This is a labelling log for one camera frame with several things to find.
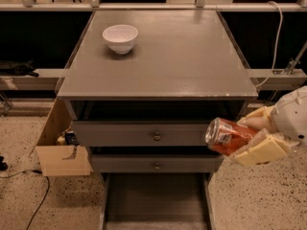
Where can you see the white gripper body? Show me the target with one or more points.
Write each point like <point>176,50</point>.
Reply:
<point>292,115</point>

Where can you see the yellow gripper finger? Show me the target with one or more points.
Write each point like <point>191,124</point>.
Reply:
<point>261,149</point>
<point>259,119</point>

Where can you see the orange crushed coke can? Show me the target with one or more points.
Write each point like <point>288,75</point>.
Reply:
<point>225,136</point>

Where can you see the grey drawer cabinet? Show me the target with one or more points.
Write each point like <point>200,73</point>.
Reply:
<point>183,68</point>

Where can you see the grey open bottom drawer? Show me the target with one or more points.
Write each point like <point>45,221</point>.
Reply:
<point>156,201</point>

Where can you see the grey middle drawer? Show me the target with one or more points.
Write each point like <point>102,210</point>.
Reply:
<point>115,163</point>

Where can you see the grey top drawer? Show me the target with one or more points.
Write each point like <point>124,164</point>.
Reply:
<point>128,134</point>

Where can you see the white ceramic bowl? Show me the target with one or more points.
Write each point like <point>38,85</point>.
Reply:
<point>120,38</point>

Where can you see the items inside wooden box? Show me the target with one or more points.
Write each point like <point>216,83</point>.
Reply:
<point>68,138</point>

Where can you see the wooden box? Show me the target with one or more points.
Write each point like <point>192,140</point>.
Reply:
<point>56,158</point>

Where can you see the black object on shelf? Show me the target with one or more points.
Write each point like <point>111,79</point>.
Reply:
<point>17,68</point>

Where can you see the metal shelf rail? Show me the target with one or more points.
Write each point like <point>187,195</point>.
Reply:
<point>82,7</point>

